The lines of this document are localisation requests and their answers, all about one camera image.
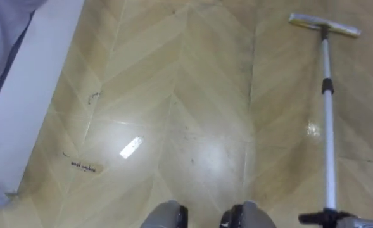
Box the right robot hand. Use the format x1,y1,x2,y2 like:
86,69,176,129
298,208,358,228

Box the white mop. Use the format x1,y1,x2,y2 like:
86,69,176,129
288,13,362,212

